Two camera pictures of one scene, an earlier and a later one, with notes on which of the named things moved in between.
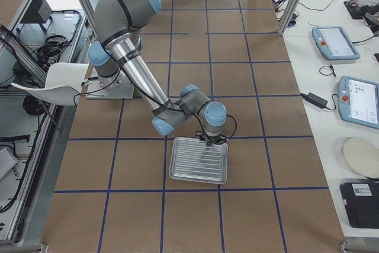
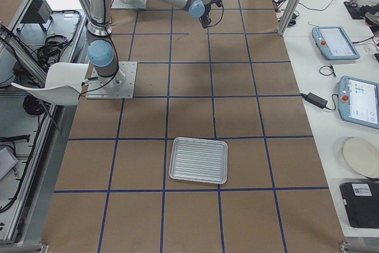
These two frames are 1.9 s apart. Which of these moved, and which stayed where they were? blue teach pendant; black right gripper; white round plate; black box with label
Moved: black right gripper
Stayed: blue teach pendant; black box with label; white round plate
